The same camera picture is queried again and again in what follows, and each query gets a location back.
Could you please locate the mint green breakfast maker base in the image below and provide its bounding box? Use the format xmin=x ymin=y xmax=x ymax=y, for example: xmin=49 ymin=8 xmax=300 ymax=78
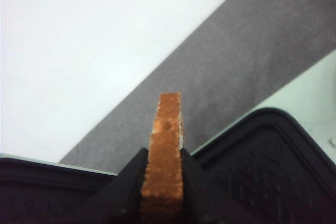
xmin=0 ymin=50 xmax=336 ymax=224

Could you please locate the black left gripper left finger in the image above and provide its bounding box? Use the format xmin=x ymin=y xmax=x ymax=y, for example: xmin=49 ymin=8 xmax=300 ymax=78
xmin=71 ymin=148 xmax=148 ymax=223

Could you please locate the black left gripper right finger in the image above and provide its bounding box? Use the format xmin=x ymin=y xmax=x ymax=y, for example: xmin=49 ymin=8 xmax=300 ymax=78
xmin=181 ymin=148 xmax=236 ymax=223

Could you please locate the grey felt table mat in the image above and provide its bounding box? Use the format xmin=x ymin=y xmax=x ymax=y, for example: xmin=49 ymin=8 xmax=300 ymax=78
xmin=61 ymin=0 xmax=335 ymax=172

